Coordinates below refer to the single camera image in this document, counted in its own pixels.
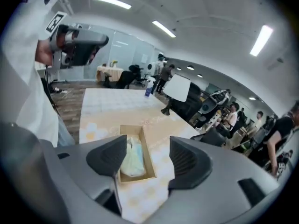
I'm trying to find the long ceiling light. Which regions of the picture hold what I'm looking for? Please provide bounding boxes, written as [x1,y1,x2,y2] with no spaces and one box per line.
[249,24,274,57]
[90,0,132,10]
[151,20,176,38]

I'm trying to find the person's left forearm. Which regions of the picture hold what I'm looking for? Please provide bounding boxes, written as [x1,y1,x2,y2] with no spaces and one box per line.
[35,40,55,67]

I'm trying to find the white shade table lamp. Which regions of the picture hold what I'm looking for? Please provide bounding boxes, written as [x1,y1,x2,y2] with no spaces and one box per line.
[160,73,191,116]

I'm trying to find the white plastic bag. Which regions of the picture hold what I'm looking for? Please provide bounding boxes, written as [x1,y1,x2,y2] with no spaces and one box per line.
[120,136,146,177]

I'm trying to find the round table with beige cloth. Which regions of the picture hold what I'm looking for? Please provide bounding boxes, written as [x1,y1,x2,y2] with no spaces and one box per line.
[97,65,124,82]

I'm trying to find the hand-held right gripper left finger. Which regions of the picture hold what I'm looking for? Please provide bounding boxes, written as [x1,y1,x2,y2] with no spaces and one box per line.
[86,134,128,216]

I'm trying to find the person's blue jeans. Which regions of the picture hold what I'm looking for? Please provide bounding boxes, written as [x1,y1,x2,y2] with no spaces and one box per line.
[57,115,76,147]

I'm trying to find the white spray bottle striped label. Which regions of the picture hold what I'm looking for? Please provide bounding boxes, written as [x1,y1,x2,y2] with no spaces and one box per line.
[144,76,156,98]

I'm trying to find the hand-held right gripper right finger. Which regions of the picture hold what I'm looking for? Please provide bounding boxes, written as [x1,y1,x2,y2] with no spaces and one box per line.
[168,136,214,191]

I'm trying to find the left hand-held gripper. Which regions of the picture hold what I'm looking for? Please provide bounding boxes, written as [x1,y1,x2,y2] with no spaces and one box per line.
[44,12,109,70]

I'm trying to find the white work table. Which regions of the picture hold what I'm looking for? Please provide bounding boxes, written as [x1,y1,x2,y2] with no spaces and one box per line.
[79,87,201,224]

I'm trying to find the person's white printed shirt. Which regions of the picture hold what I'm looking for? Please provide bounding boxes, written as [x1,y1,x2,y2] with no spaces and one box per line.
[1,0,71,147]

